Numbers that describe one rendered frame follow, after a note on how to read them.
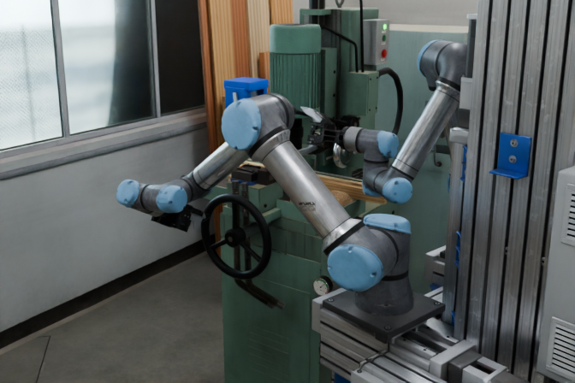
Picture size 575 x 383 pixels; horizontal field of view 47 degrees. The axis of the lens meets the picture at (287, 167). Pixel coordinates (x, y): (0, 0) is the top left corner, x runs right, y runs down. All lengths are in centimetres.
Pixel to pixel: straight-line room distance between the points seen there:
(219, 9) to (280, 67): 160
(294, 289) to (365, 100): 71
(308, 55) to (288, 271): 74
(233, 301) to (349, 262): 109
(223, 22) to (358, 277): 253
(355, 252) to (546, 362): 48
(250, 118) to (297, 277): 89
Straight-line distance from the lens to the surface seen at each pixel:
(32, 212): 325
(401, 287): 167
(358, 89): 239
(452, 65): 188
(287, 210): 223
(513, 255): 162
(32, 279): 334
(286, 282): 234
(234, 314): 255
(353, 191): 226
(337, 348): 182
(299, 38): 222
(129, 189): 188
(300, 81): 223
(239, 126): 156
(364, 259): 148
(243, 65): 401
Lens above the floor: 159
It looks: 15 degrees down
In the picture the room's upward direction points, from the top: straight up
